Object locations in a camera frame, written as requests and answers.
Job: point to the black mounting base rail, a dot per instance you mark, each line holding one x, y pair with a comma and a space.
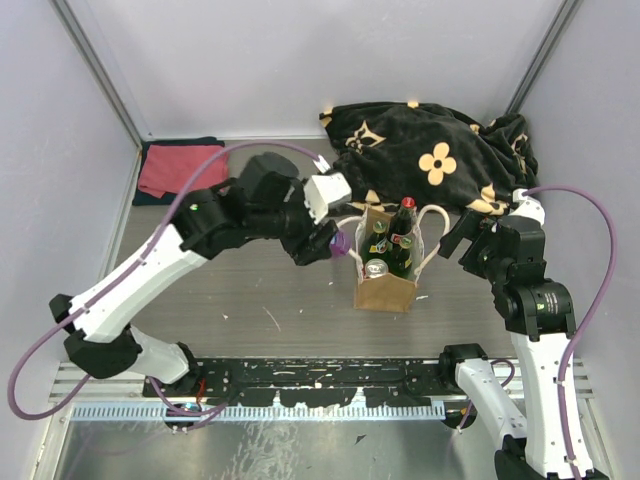
316, 382

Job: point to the glass cola bottle red cap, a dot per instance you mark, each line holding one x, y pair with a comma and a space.
401, 223

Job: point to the purple soda can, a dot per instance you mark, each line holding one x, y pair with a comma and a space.
340, 244

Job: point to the green bottle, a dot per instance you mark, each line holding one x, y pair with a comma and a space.
375, 245
399, 258

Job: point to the pink folded cloth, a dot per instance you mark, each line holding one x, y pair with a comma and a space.
175, 170

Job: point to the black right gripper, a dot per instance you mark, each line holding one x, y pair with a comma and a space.
465, 225

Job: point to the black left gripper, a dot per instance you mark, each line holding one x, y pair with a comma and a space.
321, 242

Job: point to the white slotted cable duct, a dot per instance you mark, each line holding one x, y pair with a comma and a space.
151, 411

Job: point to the red cola can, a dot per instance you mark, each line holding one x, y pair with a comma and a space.
375, 268

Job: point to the burlap canvas cat-print bag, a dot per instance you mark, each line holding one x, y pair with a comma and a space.
390, 293

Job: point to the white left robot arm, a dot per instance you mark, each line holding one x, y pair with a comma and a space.
101, 340

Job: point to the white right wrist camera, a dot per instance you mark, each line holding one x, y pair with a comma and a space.
526, 206

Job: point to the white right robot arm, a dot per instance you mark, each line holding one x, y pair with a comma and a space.
545, 441

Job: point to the dark teal folded cloth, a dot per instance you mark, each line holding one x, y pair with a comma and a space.
150, 200

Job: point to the aluminium frame rail front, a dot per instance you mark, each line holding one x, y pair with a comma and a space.
128, 385

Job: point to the black floral fleece blanket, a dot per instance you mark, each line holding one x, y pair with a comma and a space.
388, 151

